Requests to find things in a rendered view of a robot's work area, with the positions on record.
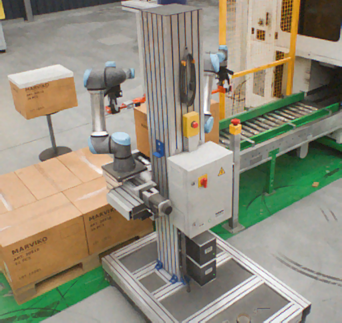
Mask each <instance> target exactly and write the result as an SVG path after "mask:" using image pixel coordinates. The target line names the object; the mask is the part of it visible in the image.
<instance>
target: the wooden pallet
mask: <svg viewBox="0 0 342 323"><path fill-rule="evenodd" d="M153 232H154V229H153V226H152V227H149V228H147V229H145V230H143V231H141V232H138V233H136V234H134V235H132V236H131V237H129V238H126V239H124V240H122V241H120V242H118V243H115V244H113V245H111V246H109V247H106V248H104V249H102V250H101V251H99V252H97V253H94V254H92V255H89V256H87V257H85V258H83V259H81V260H79V261H77V262H74V263H73V264H71V265H69V266H67V267H65V268H61V269H60V270H57V271H56V272H53V273H51V274H48V275H46V276H45V277H44V278H41V279H39V280H37V281H34V282H32V283H30V284H27V285H26V286H23V287H22V288H18V289H17V290H14V288H13V286H12V284H11V282H10V281H9V278H7V276H6V274H5V272H4V270H3V268H2V267H1V264H0V271H1V273H2V272H3V273H4V274H5V277H6V278H7V281H9V283H10V285H11V287H12V289H13V294H14V297H15V299H16V301H17V303H18V305H21V304H23V303H24V302H26V301H28V300H30V299H32V298H34V297H37V296H40V295H42V294H44V293H46V292H48V291H50V290H51V289H53V288H55V287H57V286H59V285H61V284H64V283H66V282H68V281H70V280H72V279H74V278H77V277H79V276H80V275H82V274H84V273H86V272H88V271H91V270H93V269H95V268H97V267H99V266H101V265H102V261H101V258H102V257H105V256H107V255H109V254H111V253H113V252H115V251H117V250H119V249H120V248H123V247H125V246H127V245H129V244H131V243H133V242H135V241H137V240H139V239H141V238H143V237H146V236H147V235H149V234H151V233H153ZM132 238H134V239H133V240H129V239H132ZM127 240H129V241H127ZM125 241H127V242H125ZM123 242H125V243H123ZM121 243H123V244H121ZM119 244H121V245H119ZM116 245H119V246H117V247H114V248H112V249H111V250H109V251H107V250H108V249H109V248H111V247H113V246H116ZM105 251H107V252H105ZM101 252H105V253H102V254H100V255H98V254H99V253H101ZM77 264H79V265H77ZM74 265H77V266H75V267H73V268H71V269H69V270H66V269H68V268H70V267H72V266H74ZM63 270H66V271H64V272H61V271H63ZM59 272H61V273H60V274H57V273H59ZM54 274H57V275H56V276H54V277H52V278H50V277H51V276H52V275H54ZM47 278H50V279H48V280H45V279H47ZM42 280H45V281H44V282H41V283H39V284H37V285H35V284H36V283H38V282H40V281H42Z"/></svg>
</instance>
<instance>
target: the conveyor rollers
mask: <svg viewBox="0 0 342 323"><path fill-rule="evenodd" d="M316 110H319V109H318V108H314V107H312V106H308V105H305V104H302V103H299V102H295V103H292V104H289V105H286V106H283V107H281V108H277V109H275V110H272V111H270V112H267V113H264V114H262V115H260V116H257V117H255V118H251V119H248V120H245V121H243V122H240V123H239V124H241V134H240V141H242V140H244V139H246V138H249V137H252V136H255V135H257V134H260V133H262V132H265V131H268V130H270V129H273V128H276V126H280V125H282V124H284V123H287V122H290V121H292V120H295V119H298V118H300V117H302V116H305V115H308V114H309V113H312V112H314V111H316ZM229 141H230V127H228V128H224V129H222V130H219V142H220V143H219V146H221V147H223V148H226V147H227V146H230V142H229ZM225 145H226V146H225ZM138 161H140V162H141V163H142V164H143V165H146V164H148V163H150V162H149V161H148V160H146V159H145V158H143V157H141V156H139V157H138Z"/></svg>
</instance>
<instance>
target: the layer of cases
mask: <svg viewBox="0 0 342 323"><path fill-rule="evenodd" d="M111 161H113V159H112V158H111V157H110V156H108V154H93V153H92V152H91V151H90V150H89V147H85V148H82V149H79V150H75V151H73V152H69V153H67V154H64V155H61V156H58V157H56V158H52V159H49V160H45V161H43V162H40V163H37V164H34V165H30V166H28V167H24V169H19V170H17V171H14V172H11V173H7V174H4V175H1V176H0V264H1V267H2V268H3V270H4V272H5V274H6V276H7V278H9V281H10V282H11V284H12V286H13V288H14V290H17V289H18V288H22V287H23V286H26V285H27V284H30V283H32V282H34V281H37V280H39V279H41V278H44V277H45V276H46V275H48V274H51V273H53V272H56V271H57V270H60V269H61V268H65V267H67V266H69V265H71V264H73V263H74V262H77V261H79V260H81V259H83V258H85V257H87V256H89V255H92V254H94V253H97V252H99V251H101V250H102V249H104V248H106V247H109V246H111V245H113V244H115V243H118V242H120V241H122V240H124V239H126V238H129V237H131V236H132V235H134V234H136V233H138V232H141V231H143V230H145V229H147V228H149V227H152V226H153V225H152V220H151V218H147V219H145V220H140V219H138V218H137V219H135V220H133V219H129V220H127V219H126V218H125V217H124V216H123V215H122V214H121V213H120V212H118V211H117V210H115V208H114V207H112V206H111V205H110V204H109V203H108V202H107V197H106V193H107V192H109V190H108V189H107V185H106V178H105V177H104V174H102V168H101V165H103V164H106V163H108V162H111Z"/></svg>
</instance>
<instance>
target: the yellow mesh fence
mask: <svg viewBox="0 0 342 323"><path fill-rule="evenodd" d="M299 5H300V0H294V4H292V8H293V12H292V13H291V17H292V22H290V24H291V31H290V34H289V35H291V39H290V40H289V43H290V44H289V45H290V48H289V57H288V58H287V55H286V58H284V59H283V60H279V61H276V62H272V63H269V61H268V64H265V65H262V66H259V63H258V67H256V66H255V68H251V69H247V70H243V71H241V72H236V73H235V74H234V75H233V76H232V78H231V79H233V78H234V79H236V78H237V77H241V76H242V77H243V76H244V75H246V83H247V79H248V78H247V74H248V75H249V79H250V74H252V77H253V72H257V71H259V70H260V71H261V70H263V69H267V68H270V69H271V67H272V68H273V66H274V67H275V70H276V66H277V65H278V66H281V65H280V64H285V63H286V64H287V62H288V63H289V65H288V67H287V70H288V76H286V77H287V85H286V89H287V92H286V95H290V94H292V87H293V79H294V70H295V54H296V46H297V30H298V21H299ZM232 8H233V7H232V0H231V11H232ZM232 12H234V11H232ZM226 14H227V12H226V0H219V46H220V45H226V35H227V34H226V30H227V29H226V26H227V25H226V22H228V21H226V18H227V16H226ZM232 16H234V15H232ZM233 21H234V20H233ZM232 25H234V24H232ZM228 35H229V33H228ZM228 39H229V37H228ZM227 42H228V41H227ZM282 58H283V57H282V56H281V59H282ZM286 64H285V67H286ZM281 68H282V67H281ZM251 72H252V73H251ZM226 107H227V106H226V94H223V93H221V92H219V120H221V119H223V118H226Z"/></svg>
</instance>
